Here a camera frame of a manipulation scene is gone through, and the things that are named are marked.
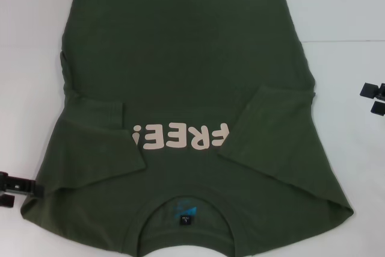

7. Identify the dark green FREE t-shirt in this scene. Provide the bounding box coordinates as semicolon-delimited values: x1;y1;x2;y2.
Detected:
19;0;353;247

